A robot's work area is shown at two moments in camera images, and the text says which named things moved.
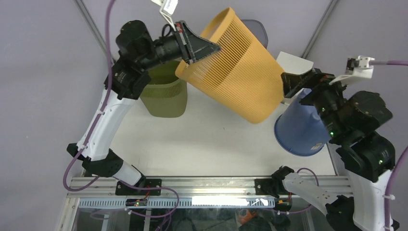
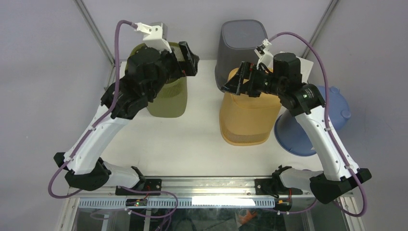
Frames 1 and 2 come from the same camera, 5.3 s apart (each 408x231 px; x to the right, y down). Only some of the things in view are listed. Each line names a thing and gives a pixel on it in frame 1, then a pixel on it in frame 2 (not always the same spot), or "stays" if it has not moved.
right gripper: x=291 y=82 -> x=247 y=71
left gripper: x=192 y=47 -> x=189 y=66
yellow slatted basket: x=245 y=77 -> x=248 y=121
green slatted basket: x=165 y=95 stays
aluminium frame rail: x=182 y=187 stays
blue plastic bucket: x=300 y=130 stays
